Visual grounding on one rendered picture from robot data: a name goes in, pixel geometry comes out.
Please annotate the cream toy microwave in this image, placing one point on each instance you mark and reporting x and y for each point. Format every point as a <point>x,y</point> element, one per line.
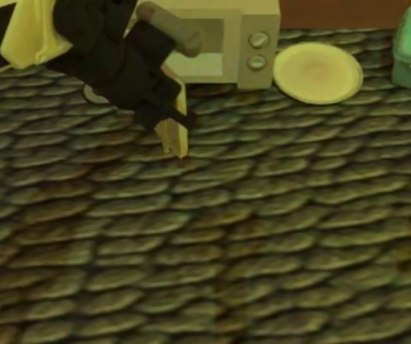
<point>244,21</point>

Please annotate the white round object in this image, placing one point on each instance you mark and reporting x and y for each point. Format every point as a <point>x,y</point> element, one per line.
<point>92,94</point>

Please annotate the cream round plate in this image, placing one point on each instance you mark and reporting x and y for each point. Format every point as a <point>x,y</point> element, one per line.
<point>316,73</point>

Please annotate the grey wrist camera bar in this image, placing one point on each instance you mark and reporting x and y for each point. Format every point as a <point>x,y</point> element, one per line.
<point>180,32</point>

